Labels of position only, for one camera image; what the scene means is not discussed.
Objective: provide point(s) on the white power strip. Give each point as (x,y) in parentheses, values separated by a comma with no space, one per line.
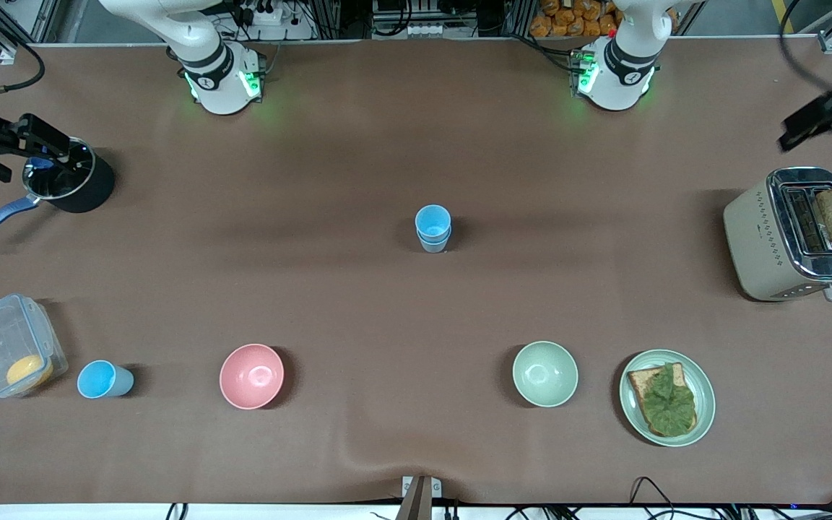
(271,22)

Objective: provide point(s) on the pink bowl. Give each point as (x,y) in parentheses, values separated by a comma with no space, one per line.
(251,376)

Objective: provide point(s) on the bag of orange snacks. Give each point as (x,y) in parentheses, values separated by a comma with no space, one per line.
(575,20)

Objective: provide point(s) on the brown toast slice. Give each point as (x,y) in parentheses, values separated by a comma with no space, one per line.
(636,379)

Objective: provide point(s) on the blue plastic cup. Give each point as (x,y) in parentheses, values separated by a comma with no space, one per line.
(103,379)
(435,245)
(433,220)

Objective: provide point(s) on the pale green plate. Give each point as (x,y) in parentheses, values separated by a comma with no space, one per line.
(705,397)

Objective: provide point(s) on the pale green bowl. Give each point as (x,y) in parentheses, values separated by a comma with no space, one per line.
(544,373)

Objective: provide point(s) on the green lettuce leaf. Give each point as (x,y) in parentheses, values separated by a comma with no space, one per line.
(670,404)

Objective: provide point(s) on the metal table clamp bracket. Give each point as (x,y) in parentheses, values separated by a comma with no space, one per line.
(421,495)

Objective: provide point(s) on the beige chrome toaster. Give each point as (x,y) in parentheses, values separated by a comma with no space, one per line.
(755,245)

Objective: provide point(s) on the orange round food piece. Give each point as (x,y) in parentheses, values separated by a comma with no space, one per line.
(29,371)

